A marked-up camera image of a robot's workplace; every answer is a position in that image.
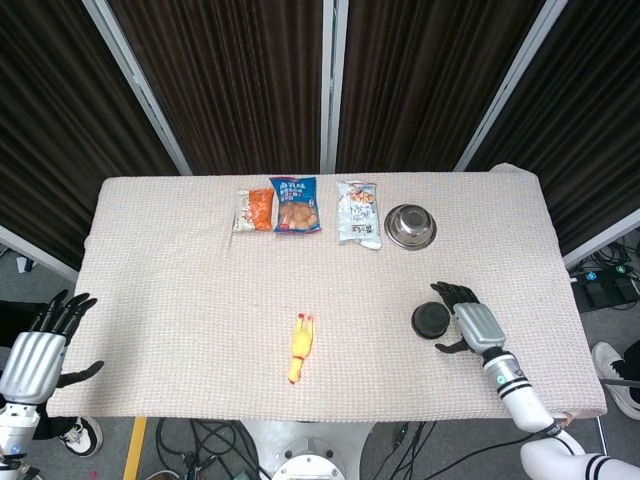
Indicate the yellow floor tape strip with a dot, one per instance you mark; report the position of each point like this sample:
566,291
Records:
134,450

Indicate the grey aluminium partition post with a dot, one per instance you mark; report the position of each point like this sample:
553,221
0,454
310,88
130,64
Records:
600,240
510,85
137,85
35,255
332,85

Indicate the white black sneaker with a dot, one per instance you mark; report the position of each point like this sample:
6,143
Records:
605,357
82,437
627,402

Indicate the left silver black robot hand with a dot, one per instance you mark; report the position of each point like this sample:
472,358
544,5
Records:
32,365

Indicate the yellow rubber chicken toy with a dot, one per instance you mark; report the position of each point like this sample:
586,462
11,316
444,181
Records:
301,345

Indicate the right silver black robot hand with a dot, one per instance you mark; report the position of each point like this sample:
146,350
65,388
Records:
477,325

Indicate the silver white snack bag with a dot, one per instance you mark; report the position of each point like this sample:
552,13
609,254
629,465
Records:
357,220

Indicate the black foot pedal box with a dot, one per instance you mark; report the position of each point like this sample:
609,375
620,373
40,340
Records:
607,292

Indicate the black plastic cup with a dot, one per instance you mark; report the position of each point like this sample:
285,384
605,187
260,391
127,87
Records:
427,320

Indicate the dark brown ribbed partition panel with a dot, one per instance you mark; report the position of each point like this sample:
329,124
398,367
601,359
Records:
235,85
590,125
60,125
425,85

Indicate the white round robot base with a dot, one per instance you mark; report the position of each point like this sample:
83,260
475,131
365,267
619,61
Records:
310,460

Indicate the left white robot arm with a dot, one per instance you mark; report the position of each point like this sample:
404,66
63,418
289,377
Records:
15,430

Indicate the blue snack bag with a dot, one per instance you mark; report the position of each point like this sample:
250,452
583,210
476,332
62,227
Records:
296,210

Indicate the stainless steel bowl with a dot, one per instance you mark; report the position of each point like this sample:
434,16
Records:
410,225

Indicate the orange white snack bag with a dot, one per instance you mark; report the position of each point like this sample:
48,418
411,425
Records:
260,210

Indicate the beige waffle tablecloth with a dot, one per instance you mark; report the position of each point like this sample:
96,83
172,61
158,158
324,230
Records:
200,300

